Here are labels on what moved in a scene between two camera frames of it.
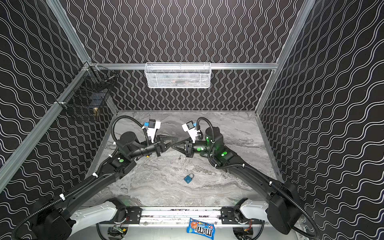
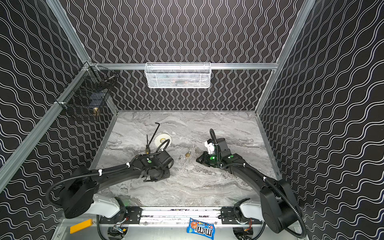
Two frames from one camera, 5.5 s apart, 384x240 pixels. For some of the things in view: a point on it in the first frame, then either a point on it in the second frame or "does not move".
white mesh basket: x=178 y=74 does not move
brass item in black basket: x=95 y=110 does not move
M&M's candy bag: x=201 y=228 does not move
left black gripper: x=158 y=146 -> x=154 y=173
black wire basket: x=89 y=89 does not move
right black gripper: x=190 y=147 -> x=203 y=159
